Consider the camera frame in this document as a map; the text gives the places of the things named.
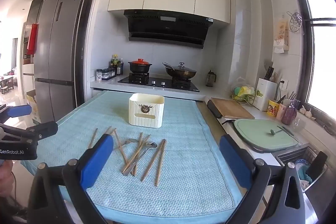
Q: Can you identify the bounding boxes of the green lidded electric pan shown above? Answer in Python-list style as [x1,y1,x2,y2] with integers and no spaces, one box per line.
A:
[233,118,300,153]

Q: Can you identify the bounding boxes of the cardboard box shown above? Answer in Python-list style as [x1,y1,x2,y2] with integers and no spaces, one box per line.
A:
[25,90,42,125]

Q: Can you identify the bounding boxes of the garlic bulbs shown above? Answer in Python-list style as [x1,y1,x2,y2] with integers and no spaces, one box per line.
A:
[299,105,313,118]

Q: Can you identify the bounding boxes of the black range hood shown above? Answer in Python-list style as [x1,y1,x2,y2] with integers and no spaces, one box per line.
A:
[124,10,214,49]

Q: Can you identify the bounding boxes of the black oblong object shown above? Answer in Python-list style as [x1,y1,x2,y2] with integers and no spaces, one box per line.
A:
[207,100,223,119]

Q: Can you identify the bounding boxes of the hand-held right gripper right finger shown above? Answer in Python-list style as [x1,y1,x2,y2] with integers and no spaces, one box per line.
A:
[219,134,306,224]

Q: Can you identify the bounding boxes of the wooden cutting board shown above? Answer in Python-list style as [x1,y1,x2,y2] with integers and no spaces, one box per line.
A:
[211,97,255,119]

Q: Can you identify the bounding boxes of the person's left hand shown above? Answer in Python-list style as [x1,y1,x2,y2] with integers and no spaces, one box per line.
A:
[0,160,14,197]

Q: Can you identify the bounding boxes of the yellow printed cup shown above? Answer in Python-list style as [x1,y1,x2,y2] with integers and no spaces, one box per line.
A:
[267,99,280,117]

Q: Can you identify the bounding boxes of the hanging printed paper bag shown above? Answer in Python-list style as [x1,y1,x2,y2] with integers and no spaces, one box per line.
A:
[272,17,289,54]

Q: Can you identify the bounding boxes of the white knife block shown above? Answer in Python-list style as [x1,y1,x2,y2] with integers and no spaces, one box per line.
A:
[256,60,278,111]

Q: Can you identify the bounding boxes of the pink cup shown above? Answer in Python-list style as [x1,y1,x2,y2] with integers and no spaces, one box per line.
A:
[276,103,288,122]

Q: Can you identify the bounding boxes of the dark glass pitcher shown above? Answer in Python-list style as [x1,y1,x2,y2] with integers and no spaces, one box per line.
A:
[205,70,216,87]

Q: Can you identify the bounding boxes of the plastic bag with produce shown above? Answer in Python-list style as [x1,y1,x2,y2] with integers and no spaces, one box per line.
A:
[231,77,263,105]

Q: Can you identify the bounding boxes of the rack of spice jars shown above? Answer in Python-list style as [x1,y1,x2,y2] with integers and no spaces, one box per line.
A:
[102,67,116,80]

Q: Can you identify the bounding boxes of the thin metal tool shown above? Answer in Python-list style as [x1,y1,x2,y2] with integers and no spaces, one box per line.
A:
[277,126,302,144]

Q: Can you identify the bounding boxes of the black clay pot red lid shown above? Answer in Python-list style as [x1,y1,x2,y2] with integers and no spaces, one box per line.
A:
[128,58,153,74]

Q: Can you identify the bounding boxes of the dark sauce bottle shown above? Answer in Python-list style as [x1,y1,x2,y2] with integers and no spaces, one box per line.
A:
[116,57,124,76]

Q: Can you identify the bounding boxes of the purple soap bottle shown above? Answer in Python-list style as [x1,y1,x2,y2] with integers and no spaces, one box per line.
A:
[282,99,300,126]

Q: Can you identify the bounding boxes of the pile of wooden chopsticks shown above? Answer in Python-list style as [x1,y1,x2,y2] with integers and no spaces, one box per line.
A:
[88,126,167,187]

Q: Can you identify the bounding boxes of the dark framed window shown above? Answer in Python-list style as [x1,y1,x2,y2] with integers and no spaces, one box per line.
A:
[291,0,336,119]

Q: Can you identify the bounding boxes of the metal sink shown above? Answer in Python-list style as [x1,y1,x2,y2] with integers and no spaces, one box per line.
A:
[276,144,328,190]

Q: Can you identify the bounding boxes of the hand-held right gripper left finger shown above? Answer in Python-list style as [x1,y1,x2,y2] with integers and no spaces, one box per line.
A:
[26,134,114,224]

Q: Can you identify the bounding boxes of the grey refrigerator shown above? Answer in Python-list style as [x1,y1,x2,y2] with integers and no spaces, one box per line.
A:
[34,0,90,123]

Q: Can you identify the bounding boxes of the cream ribbed utensil holder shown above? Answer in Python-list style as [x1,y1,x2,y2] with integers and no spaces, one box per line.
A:
[129,93,165,128]

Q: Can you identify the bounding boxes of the light blue table mat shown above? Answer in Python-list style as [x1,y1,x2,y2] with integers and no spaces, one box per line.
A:
[21,90,243,217]

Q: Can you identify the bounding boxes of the metal spoon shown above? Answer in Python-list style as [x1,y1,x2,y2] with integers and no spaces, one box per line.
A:
[123,141,158,177]

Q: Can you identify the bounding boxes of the wok with glass lid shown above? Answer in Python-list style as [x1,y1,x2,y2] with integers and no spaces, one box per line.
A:
[163,62,197,80]

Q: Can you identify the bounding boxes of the black gas stove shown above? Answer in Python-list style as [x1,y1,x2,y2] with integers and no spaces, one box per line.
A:
[118,72,200,92]

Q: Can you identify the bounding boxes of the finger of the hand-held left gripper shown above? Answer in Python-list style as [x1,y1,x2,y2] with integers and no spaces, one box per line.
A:
[0,121,58,139]
[0,105,32,125]

